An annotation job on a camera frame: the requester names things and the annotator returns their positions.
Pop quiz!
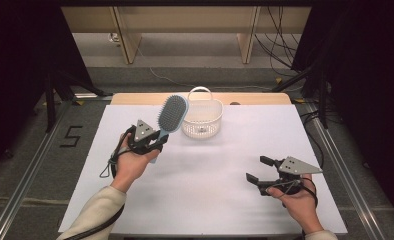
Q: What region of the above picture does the white plastic basket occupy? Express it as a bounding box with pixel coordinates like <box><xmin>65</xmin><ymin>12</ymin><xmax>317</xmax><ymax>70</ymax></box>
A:
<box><xmin>181</xmin><ymin>86</ymin><xmax>225</xmax><ymax>140</ymax></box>

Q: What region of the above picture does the beige wooden desk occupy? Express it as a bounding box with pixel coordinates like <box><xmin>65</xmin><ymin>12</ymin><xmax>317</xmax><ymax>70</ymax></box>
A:
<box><xmin>60</xmin><ymin>5</ymin><xmax>313</xmax><ymax>65</ymax></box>

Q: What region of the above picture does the person's right hand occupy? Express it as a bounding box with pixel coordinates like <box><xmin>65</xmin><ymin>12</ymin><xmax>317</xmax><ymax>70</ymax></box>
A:
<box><xmin>266</xmin><ymin>180</ymin><xmax>325</xmax><ymax>235</ymax></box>

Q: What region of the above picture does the person's left hand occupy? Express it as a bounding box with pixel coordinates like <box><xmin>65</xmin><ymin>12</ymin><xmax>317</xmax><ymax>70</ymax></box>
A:
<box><xmin>110</xmin><ymin>132</ymin><xmax>161</xmax><ymax>194</ymax></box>

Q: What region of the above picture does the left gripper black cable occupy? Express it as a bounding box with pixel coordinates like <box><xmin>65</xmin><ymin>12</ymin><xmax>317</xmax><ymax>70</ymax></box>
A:
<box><xmin>63</xmin><ymin>124</ymin><xmax>137</xmax><ymax>240</ymax></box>

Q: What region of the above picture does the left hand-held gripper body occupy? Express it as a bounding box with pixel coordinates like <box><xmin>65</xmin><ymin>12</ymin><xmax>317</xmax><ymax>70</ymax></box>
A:
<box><xmin>126</xmin><ymin>119</ymin><xmax>159</xmax><ymax>156</ymax></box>

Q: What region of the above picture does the light blue hairbrush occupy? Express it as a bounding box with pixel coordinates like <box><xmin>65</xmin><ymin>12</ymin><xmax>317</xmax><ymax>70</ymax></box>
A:
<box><xmin>150</xmin><ymin>94</ymin><xmax>190</xmax><ymax>165</ymax></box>

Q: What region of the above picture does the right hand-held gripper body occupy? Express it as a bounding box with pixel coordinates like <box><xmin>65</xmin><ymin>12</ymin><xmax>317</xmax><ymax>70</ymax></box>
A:
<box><xmin>264</xmin><ymin>156</ymin><xmax>324</xmax><ymax>196</ymax></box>

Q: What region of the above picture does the black metal stand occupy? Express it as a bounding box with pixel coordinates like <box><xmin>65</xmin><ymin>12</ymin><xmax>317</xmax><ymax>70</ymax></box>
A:
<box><xmin>44</xmin><ymin>68</ymin><xmax>114</xmax><ymax>134</ymax></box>
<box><xmin>270</xmin><ymin>64</ymin><xmax>329</xmax><ymax>130</ymax></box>

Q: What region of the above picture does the black curtain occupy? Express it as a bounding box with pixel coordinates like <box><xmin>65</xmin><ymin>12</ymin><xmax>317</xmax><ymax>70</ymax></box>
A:
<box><xmin>0</xmin><ymin>0</ymin><xmax>93</xmax><ymax>174</ymax></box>
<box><xmin>291</xmin><ymin>0</ymin><xmax>394</xmax><ymax>228</ymax></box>

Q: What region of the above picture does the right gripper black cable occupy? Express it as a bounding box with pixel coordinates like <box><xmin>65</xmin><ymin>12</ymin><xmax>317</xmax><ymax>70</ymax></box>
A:
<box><xmin>271</xmin><ymin>177</ymin><xmax>319</xmax><ymax>210</ymax></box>

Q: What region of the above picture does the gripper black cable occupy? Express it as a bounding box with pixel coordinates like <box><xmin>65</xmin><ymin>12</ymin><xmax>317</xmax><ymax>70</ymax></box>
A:
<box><xmin>63</xmin><ymin>124</ymin><xmax>137</xmax><ymax>240</ymax></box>
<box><xmin>271</xmin><ymin>177</ymin><xmax>319</xmax><ymax>210</ymax></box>

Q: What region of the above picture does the bundle of black cables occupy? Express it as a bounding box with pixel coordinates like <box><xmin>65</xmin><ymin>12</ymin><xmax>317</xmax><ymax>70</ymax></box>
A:
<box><xmin>254</xmin><ymin>5</ymin><xmax>306</xmax><ymax>78</ymax></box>

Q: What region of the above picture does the white table cover sheet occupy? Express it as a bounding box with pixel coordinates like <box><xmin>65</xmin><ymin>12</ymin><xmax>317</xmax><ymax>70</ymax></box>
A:
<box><xmin>58</xmin><ymin>104</ymin><xmax>348</xmax><ymax>236</ymax></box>

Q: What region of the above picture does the metal floor rail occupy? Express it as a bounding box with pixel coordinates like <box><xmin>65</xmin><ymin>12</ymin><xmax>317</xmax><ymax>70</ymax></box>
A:
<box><xmin>0</xmin><ymin>99</ymin><xmax>74</xmax><ymax>240</ymax></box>
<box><xmin>304</xmin><ymin>103</ymin><xmax>386</xmax><ymax>240</ymax></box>

